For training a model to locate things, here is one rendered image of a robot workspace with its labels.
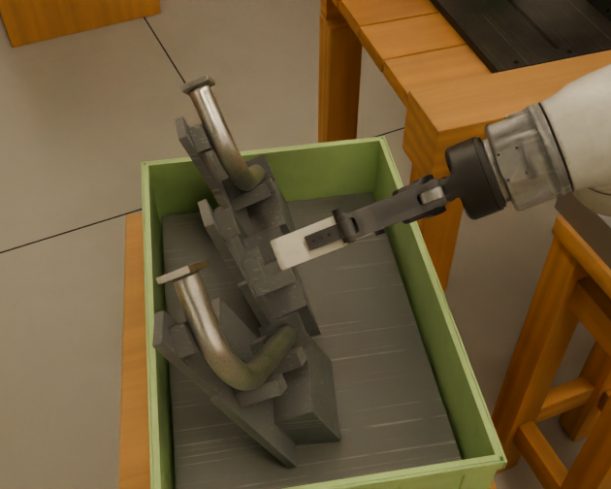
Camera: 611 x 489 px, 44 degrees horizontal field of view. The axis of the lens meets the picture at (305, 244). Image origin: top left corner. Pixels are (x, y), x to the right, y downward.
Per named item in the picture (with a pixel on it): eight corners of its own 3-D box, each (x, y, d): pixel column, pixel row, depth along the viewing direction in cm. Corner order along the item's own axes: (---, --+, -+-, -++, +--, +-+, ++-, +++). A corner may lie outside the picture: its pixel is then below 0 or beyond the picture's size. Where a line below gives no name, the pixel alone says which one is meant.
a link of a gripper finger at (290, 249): (349, 244, 71) (348, 244, 70) (282, 270, 72) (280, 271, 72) (337, 213, 71) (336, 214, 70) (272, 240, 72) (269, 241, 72)
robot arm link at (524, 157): (538, 98, 67) (473, 124, 68) (575, 194, 67) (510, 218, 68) (534, 106, 75) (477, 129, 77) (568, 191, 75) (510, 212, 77)
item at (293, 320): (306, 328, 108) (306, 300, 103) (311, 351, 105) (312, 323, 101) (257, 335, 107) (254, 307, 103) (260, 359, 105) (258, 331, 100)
